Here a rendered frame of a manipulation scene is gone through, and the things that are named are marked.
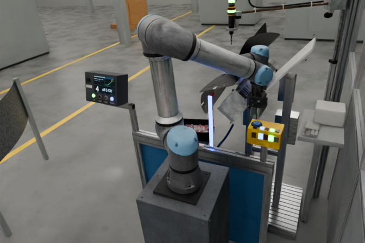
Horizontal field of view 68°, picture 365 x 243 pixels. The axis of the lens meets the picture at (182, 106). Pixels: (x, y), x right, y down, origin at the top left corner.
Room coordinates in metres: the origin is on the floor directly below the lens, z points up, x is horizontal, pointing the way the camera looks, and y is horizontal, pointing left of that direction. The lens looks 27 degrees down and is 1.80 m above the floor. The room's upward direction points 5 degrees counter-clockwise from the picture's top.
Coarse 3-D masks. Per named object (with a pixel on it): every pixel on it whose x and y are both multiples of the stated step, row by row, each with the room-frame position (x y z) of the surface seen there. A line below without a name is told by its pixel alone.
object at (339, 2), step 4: (328, 0) 1.64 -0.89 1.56; (332, 0) 1.60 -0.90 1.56; (336, 0) 1.60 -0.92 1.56; (340, 0) 1.61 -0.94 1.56; (344, 0) 1.61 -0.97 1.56; (328, 4) 1.63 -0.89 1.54; (332, 4) 1.60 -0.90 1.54; (336, 4) 1.60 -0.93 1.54; (340, 4) 1.61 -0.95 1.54; (344, 4) 1.61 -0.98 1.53; (324, 8) 1.66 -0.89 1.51; (328, 8) 1.62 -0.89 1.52; (332, 8) 1.60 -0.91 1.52; (336, 8) 1.60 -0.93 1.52; (340, 8) 1.61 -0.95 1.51; (344, 8) 1.61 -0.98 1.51
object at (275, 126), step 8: (256, 120) 1.18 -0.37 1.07; (248, 128) 1.12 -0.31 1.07; (272, 128) 1.10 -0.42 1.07; (280, 128) 1.09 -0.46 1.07; (248, 136) 1.11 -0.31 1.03; (256, 136) 1.09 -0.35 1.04; (280, 136) 1.04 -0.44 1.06; (256, 144) 1.09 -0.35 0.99; (264, 144) 1.07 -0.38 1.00; (272, 144) 1.05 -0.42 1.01; (280, 144) 1.05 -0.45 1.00
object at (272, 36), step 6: (252, 36) 1.42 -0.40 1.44; (258, 36) 1.45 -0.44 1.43; (264, 36) 1.48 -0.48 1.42; (270, 36) 1.50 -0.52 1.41; (276, 36) 1.51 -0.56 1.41; (246, 42) 1.47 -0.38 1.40; (252, 42) 1.49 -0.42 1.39; (258, 42) 1.51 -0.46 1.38; (264, 42) 1.52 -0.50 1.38; (270, 42) 1.53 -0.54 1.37; (246, 48) 1.53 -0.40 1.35; (240, 54) 1.57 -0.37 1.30
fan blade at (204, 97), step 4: (220, 88) 1.64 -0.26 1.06; (224, 88) 1.62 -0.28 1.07; (204, 92) 1.76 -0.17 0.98; (208, 92) 1.71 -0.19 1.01; (216, 92) 1.64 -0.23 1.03; (220, 92) 1.62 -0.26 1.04; (204, 96) 1.73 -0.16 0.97; (216, 96) 1.62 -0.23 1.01; (200, 100) 1.75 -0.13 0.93; (204, 100) 1.69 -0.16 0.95; (212, 100) 1.62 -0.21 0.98; (216, 100) 1.60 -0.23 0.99; (204, 104) 1.67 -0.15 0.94; (204, 108) 1.63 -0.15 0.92; (208, 108) 1.60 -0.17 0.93
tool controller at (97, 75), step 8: (88, 72) 1.63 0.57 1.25; (96, 72) 1.62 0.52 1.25; (104, 72) 1.64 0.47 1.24; (112, 72) 1.65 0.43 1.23; (88, 80) 1.60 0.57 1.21; (96, 80) 1.58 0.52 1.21; (104, 80) 1.55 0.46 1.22; (112, 80) 1.52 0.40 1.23; (120, 80) 1.53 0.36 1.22; (88, 88) 1.60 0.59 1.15; (104, 88) 1.54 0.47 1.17; (112, 88) 1.51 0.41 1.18; (120, 88) 1.52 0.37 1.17; (88, 96) 1.59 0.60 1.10; (96, 96) 1.56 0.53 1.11; (112, 96) 1.50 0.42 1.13; (120, 96) 1.51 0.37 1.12; (112, 104) 1.49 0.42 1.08; (120, 104) 1.50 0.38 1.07
